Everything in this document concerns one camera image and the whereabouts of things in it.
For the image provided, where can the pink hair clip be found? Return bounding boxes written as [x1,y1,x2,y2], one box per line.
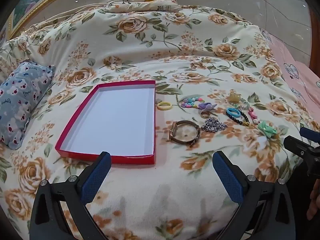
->
[248,107,259,125]

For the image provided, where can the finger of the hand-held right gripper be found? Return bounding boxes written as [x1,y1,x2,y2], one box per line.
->
[299,127,320,142]
[283,135,320,159]

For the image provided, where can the green bow hair tie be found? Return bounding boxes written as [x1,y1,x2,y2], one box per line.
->
[257,120,277,138]

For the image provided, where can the yellow hair claw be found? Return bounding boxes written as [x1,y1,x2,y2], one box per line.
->
[229,89,242,103]

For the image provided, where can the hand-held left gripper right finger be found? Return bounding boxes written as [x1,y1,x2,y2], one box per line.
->
[212,151,297,240]

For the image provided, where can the blue hair tie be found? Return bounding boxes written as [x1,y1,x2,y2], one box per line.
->
[226,107,241,118]

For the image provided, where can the floral blanket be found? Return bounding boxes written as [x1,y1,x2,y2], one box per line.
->
[0,4,320,240]

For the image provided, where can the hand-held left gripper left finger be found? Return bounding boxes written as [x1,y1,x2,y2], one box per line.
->
[29,151,112,240]

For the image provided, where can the colourful bead bracelet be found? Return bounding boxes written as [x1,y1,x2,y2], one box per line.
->
[180,96,205,109]

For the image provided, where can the gold wristwatch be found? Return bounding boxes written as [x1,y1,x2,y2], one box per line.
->
[169,120,201,148]

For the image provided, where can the person's right hand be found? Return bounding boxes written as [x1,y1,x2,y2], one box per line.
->
[307,180,320,221]

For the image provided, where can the black bead bracelet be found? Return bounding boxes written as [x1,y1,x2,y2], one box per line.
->
[226,109,250,127]

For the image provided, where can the silver chain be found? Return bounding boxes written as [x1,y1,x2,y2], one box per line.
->
[201,117,228,132]

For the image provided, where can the grey bear print pillow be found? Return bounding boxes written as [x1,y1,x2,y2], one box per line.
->
[0,59,55,150]

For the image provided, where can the purple hair clip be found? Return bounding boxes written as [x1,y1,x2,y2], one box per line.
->
[198,102,218,112]

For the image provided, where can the green bead bracelet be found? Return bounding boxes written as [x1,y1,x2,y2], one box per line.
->
[235,99,251,110]

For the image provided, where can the brown wooden furniture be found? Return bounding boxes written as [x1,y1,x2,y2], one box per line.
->
[309,5,320,70]

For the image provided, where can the pink heart print sheet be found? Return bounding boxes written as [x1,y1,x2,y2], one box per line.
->
[259,27,320,110]

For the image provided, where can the gold framed painting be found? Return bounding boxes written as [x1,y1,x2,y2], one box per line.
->
[7,0,83,40]

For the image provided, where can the red shallow cardboard box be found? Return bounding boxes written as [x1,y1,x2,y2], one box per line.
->
[55,80,157,165]

